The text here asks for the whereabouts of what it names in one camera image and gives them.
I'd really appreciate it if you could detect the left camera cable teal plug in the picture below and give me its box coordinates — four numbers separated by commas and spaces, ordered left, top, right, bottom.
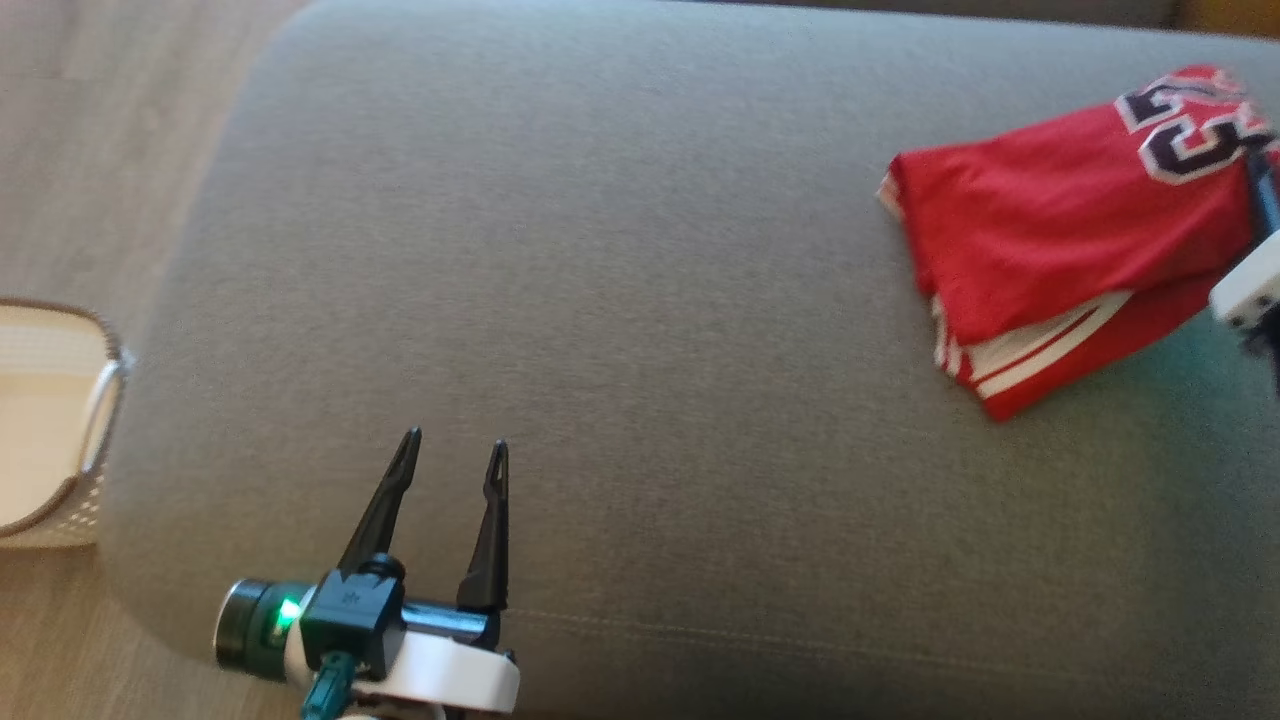
300, 650, 358, 720

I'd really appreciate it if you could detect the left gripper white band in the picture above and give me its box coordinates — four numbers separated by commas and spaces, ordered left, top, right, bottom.
285, 427, 522, 716

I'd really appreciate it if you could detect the grey sofa seat cushion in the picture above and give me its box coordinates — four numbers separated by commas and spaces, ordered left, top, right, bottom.
100, 0, 1280, 720

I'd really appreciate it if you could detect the white plastic laundry basket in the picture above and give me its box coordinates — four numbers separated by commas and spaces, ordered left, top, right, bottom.
0, 297, 136, 549

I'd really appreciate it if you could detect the grey sofa back cushion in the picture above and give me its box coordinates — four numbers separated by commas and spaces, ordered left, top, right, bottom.
690, 0, 1177, 29

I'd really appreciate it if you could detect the red jersey with white sleeve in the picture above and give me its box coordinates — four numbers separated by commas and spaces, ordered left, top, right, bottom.
878, 65, 1278, 346

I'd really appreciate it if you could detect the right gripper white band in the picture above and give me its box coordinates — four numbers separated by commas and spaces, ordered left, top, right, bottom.
1208, 148, 1280, 331

